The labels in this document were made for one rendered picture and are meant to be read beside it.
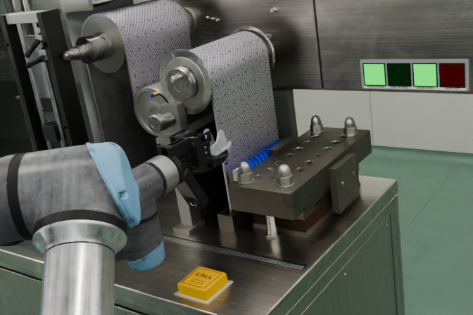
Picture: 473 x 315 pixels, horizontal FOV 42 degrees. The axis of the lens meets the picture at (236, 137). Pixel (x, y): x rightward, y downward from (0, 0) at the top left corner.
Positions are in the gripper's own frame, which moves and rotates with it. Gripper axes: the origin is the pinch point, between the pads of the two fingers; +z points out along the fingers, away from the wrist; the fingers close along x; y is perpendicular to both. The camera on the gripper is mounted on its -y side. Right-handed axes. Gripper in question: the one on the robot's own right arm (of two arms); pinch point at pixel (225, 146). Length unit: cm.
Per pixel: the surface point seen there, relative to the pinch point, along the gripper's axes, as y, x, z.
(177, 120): 7.9, 7.7, -6.2
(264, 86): 9.0, -0.2, 18.1
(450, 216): -109, 10, 188
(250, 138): -1.5, -0.3, 9.5
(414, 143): -100, 55, 263
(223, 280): -17.6, -13.5, -23.9
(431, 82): 7.7, -37.3, 29.3
